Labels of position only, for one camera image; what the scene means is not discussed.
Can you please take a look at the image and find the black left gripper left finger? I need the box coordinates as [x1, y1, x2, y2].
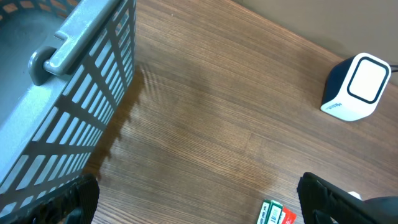
[1, 174, 100, 224]

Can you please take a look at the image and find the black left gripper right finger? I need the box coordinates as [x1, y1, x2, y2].
[297, 172, 376, 224]

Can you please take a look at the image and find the red stick packet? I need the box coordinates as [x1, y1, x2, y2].
[278, 207, 297, 224]

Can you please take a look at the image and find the green white gum pack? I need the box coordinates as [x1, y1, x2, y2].
[256, 200, 283, 224]

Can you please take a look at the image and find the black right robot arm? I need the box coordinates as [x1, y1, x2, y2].
[364, 196, 397, 224]

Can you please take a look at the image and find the white barcode scanner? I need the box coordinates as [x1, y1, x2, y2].
[320, 52, 392, 121]

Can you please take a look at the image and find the grey plastic basket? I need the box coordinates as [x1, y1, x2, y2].
[1, 0, 136, 216]

